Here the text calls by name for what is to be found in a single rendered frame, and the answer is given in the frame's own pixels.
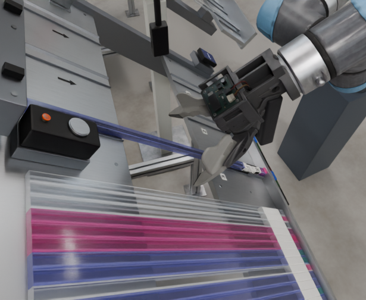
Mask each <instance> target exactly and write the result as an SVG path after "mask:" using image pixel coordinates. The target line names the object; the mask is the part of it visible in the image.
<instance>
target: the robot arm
mask: <svg viewBox="0 0 366 300"><path fill-rule="evenodd" d="M348 1H349V0H265V2H264V3H263V5H262V6H261V8H260V10H259V12H258V15H257V18H256V26H257V29H258V30H259V31H260V32H261V33H262V34H263V35H264V36H265V37H267V38H268V39H269V40H270V41H272V43H276V44H278V45H279V46H281V48H280V49H278V50H277V54H278V55H276V54H273V52H272V50H271V49H270V48H268V49H267V50H266V51H264V52H263V53H261V54H259V55H258V56H257V57H255V58H254V59H252V60H251V61H250V62H248V63H246V64H245V65H243V66H242V67H241V68H239V69H237V70H236V71H234V72H232V71H231V69H230V68H229V66H226V67H224V68H223V69H221V70H220V71H218V72H217V73H215V74H214V75H213V76H211V77H210V78H208V79H206V81H204V82H202V83H201V84H200V85H198V87H199V88H200V89H201V90H202V91H201V95H202V98H197V97H194V96H192V95H190V94H188V93H184V92H180V93H178V94H177V95H176V97H177V99H178V100H179V102H180V104H181V105H180V106H178V107H177V108H175V109H174V110H172V111H171V112H170V113H169V116H170V117H175V118H185V117H187V116H191V117H194V116H196V115H204V116H206V117H212V120H213V121H214V122H215V123H216V125H217V127H218V128H219V129H220V130H221V131H222V132H226V134H225V135H224V136H223V137H222V138H221V140H220V141H219V143H218V144H217V145H216V146H212V147H208V148H207V149H206V150H204V152H203V154H202V156H201V161H202V163H203V165H204V167H205V170H204V171H203V172H202V173H200V174H199V176H198V178H197V179H196V181H195V182H194V184H193V185H194V186H196V187H198V186H201V185H203V184H205V183H207V182H209V181H210V180H212V179H213V178H215V177H217V176H218V175H219V174H221V173H222V172H223V171H224V170H225V169H227V168H229V167H230V166H232V165H233V164H234V163H235V162H236V161H237V160H238V159H239V158H241V157H242V156H243V155H244V154H245V153H246V152H247V150H248V149H249V147H250V146H251V144H252V141H253V138H254V137H256V139H257V141H258V143H259V144H260V145H261V146H263V145H266V144H269V143H271V142H273V139H274V134H275V131H276V126H277V121H278V118H279V113H280V109H281V103H282V100H283V97H282V96H281V95H282V94H284V93H285V92H287V94H288V95H289V97H290V98H291V100H292V101H294V100H295V99H297V98H299V97H300V96H301V94H300V93H302V94H304V95H306V94H307V93H309V92H311V91H312V90H314V89H316V88H318V87H319V86H323V85H324V84H325V83H326V82H329V83H330V85H331V86H332V87H333V88H334V89H335V90H337V91H339V92H342V93H361V92H366V0H351V2H350V3H348V4H346V3H347V2H348ZM345 4H346V5H345ZM344 5H345V6H344ZM343 6H344V7H343ZM220 74H222V75H223V77H222V78H220V79H218V80H217V81H216V82H214V83H213V84H211V85H209V86H208V85H207V83H208V82H209V81H211V80H212V79H214V78H215V77H217V76H218V75H220ZM231 133H233V134H234V136H233V137H231V136H230V134H231Z"/></svg>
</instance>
